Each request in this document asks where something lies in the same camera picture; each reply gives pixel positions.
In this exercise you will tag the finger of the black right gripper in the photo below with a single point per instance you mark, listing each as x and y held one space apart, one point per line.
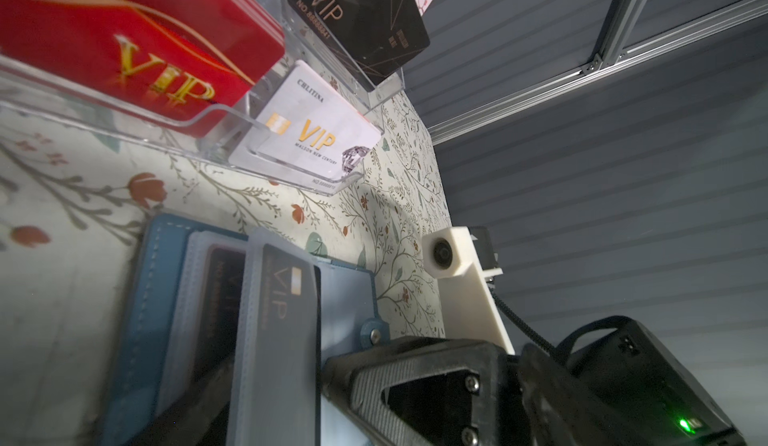
430 391

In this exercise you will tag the white diamond VIP card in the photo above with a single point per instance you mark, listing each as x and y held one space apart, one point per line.
307 126

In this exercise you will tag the black gold-line VIP card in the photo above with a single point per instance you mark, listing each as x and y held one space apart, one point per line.
372 39

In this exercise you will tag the red VIP card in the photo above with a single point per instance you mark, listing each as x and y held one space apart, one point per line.
181 64

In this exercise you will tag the clear acrylic card display stand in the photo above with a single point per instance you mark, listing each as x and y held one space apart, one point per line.
26 96

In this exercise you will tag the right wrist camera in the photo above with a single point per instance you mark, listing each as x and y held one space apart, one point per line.
462 265

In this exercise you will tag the blue leather card wallet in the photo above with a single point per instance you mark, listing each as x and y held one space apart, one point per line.
181 318

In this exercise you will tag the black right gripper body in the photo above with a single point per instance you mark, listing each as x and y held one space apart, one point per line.
609 382

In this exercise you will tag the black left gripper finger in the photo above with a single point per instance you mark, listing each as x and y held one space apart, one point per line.
189 418

